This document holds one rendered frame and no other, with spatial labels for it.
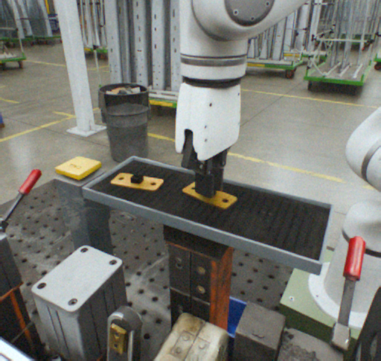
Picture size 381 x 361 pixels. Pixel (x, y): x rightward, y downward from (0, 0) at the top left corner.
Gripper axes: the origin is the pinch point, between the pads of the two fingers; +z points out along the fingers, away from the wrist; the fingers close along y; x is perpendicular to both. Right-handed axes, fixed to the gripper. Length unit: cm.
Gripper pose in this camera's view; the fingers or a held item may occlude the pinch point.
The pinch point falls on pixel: (209, 180)
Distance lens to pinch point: 48.5
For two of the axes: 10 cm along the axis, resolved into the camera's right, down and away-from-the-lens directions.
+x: 7.8, 2.9, -5.5
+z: 0.0, 8.9, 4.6
